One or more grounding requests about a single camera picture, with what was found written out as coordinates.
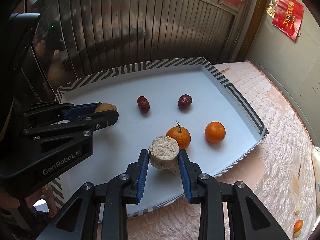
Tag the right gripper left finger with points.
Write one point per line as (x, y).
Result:
(78, 218)

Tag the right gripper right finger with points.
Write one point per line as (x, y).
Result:
(248, 217)

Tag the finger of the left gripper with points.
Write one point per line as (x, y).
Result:
(85, 123)
(55, 112)

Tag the large sugarcane cylinder piece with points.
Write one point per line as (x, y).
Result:
(163, 153)

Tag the orange mandarin with stem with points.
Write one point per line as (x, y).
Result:
(181, 135)

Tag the orange mandarin smooth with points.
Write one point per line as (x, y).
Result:
(215, 132)

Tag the dark red jujube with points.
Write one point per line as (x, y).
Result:
(184, 101)

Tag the large brown longan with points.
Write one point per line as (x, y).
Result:
(296, 233)

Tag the pale sugarcane chunk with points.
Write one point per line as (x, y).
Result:
(297, 210)

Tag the person's left hand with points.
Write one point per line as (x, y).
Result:
(7, 202)

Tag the pink quilted bed cover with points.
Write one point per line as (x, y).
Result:
(279, 170)

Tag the metal slatted door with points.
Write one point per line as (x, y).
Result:
(76, 38)

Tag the striped white cardboard tray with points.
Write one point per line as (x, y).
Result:
(162, 82)

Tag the red wall poster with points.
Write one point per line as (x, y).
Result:
(287, 16)

